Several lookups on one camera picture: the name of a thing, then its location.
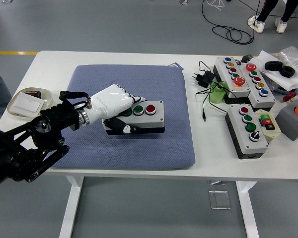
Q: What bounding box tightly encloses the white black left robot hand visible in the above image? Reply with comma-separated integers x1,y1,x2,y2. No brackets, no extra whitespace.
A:
85,84,149,134

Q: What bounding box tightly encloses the grey four-button control box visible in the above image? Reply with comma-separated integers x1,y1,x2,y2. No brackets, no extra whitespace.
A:
101,100,166,136
224,104,269,160

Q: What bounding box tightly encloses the grey five-button control box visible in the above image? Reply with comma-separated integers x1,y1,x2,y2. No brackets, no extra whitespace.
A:
238,63,277,112
213,57,251,105

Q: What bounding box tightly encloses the blue-grey padded mat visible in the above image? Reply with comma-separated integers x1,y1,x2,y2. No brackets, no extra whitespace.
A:
51,64,197,171

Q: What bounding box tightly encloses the cream shallow tray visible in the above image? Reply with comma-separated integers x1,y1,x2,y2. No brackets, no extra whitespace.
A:
7,86,53,121

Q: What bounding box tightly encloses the small dark red item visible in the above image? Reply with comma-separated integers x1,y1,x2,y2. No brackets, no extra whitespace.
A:
24,90,42,98

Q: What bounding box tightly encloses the purple-edged card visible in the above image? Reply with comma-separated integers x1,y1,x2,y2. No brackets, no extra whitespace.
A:
166,61,184,71

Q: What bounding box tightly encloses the black power adapter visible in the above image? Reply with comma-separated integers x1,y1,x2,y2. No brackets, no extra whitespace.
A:
190,70,216,88

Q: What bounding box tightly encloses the green tape roll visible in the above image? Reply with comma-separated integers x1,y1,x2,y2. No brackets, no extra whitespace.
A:
209,81,229,104

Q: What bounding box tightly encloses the white table leg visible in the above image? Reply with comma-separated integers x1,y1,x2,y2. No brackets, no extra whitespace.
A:
235,180,260,238
59,175,84,238

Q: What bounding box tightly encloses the silver floor socket plate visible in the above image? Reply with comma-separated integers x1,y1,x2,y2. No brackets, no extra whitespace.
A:
208,190,231,210

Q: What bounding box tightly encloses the white paper sheet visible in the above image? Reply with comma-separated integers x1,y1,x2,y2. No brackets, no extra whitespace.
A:
243,50,298,91

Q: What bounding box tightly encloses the red valve knob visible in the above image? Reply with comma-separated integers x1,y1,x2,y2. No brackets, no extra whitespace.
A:
282,92,298,102

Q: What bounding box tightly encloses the grey block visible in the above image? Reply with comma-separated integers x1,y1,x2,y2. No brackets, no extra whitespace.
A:
275,98,298,142

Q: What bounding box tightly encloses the clear bubble wrap bag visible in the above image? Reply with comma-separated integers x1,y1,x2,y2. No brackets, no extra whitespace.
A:
272,46,298,80

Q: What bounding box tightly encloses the white wall switch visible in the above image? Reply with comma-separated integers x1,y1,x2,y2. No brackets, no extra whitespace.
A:
9,92,46,117

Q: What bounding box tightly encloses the black adapter cable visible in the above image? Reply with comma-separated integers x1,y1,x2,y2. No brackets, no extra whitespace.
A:
195,60,229,122

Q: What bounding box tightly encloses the black floor cable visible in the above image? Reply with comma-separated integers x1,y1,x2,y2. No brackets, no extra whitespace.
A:
201,0,254,45

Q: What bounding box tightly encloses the white floor cable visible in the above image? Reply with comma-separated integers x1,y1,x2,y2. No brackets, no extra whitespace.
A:
205,0,225,12

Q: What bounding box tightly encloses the cream three-button switch box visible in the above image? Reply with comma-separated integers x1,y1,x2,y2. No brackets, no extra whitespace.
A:
253,109,281,143

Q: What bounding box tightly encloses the black foam ring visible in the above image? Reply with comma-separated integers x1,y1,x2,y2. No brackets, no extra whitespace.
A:
280,65,296,79
264,60,284,71

